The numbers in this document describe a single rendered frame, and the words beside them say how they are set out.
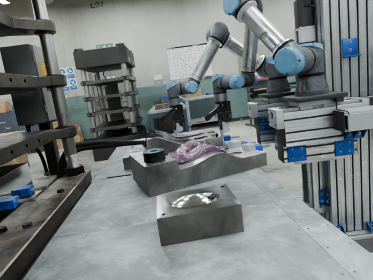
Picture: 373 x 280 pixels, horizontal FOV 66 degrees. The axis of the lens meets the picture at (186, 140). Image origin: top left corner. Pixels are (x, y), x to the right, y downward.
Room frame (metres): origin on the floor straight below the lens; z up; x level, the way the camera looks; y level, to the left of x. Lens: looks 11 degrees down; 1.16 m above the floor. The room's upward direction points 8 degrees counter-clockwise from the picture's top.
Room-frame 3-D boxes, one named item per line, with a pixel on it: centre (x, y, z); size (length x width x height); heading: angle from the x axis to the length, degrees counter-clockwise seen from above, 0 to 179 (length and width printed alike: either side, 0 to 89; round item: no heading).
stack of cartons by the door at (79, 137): (7.60, 3.20, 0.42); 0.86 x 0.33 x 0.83; 92
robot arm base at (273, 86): (1.85, -0.63, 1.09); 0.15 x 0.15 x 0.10
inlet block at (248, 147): (1.20, -0.30, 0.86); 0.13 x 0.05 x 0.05; 112
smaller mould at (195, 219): (0.69, 0.00, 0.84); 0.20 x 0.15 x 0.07; 94
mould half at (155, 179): (1.14, -0.03, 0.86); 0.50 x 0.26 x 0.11; 112
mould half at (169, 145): (1.49, 0.08, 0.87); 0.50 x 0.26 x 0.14; 94
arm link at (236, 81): (1.58, -0.30, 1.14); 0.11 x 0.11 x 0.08; 38
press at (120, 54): (6.04, 1.35, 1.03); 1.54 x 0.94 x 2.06; 2
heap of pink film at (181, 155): (1.15, -0.03, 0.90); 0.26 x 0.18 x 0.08; 112
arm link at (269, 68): (1.86, -0.63, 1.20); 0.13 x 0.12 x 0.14; 8
